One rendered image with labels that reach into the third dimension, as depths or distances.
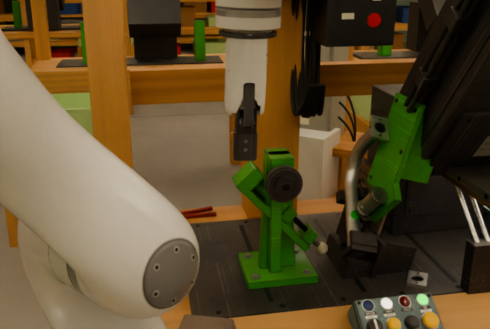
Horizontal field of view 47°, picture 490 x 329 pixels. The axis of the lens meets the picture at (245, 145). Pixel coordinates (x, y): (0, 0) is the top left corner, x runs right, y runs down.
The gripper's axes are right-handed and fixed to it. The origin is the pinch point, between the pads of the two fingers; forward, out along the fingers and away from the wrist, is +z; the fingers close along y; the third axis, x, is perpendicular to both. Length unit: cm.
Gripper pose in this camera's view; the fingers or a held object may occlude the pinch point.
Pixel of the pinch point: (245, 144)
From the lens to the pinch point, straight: 77.7
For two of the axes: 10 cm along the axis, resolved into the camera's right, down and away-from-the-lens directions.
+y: 0.7, 3.2, -9.5
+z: -0.2, 9.5, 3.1
